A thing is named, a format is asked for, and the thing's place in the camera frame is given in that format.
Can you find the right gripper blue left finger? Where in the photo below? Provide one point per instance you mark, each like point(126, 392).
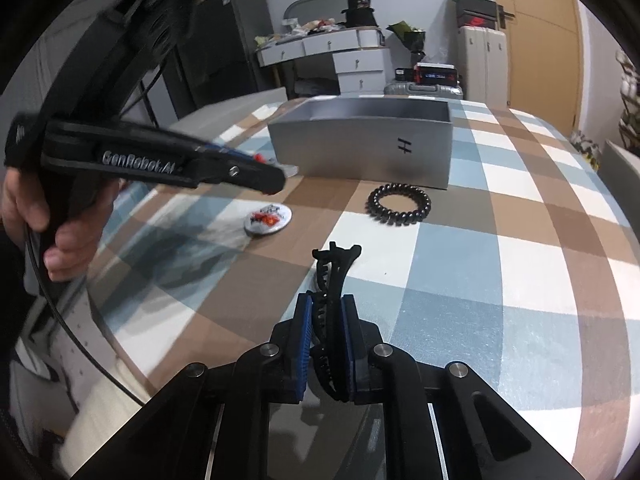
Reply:
point(288, 380)

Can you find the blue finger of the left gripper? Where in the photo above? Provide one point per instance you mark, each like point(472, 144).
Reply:
point(212, 149)

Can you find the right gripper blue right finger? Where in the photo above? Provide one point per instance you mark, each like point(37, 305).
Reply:
point(362, 379)

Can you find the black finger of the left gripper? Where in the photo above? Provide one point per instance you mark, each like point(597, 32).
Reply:
point(244, 173)

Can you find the black hair claw clip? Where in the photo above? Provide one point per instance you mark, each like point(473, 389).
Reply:
point(331, 353)

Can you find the round China flag badge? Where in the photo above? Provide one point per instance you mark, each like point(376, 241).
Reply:
point(268, 220)

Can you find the person's left hand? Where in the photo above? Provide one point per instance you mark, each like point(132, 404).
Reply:
point(76, 241)

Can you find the black cabinet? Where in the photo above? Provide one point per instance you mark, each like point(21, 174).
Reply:
point(219, 61)

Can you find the grey cardboard box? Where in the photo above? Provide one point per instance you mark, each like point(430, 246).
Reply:
point(376, 138)

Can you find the white dressing desk with drawers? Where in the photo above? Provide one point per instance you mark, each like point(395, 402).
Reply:
point(361, 61)

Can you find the plaid bed sheet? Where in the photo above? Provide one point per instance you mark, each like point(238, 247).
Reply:
point(526, 269)

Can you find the silver suitcase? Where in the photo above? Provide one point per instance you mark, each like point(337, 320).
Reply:
point(436, 91)

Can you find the black red box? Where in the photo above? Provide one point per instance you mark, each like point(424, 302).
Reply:
point(429, 74)

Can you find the white tall suitcase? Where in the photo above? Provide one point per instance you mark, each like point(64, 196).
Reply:
point(483, 65)

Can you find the stacked shoe boxes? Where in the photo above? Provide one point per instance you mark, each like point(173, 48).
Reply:
point(476, 13)

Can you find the wooden door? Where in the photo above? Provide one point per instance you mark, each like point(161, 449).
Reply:
point(545, 59)

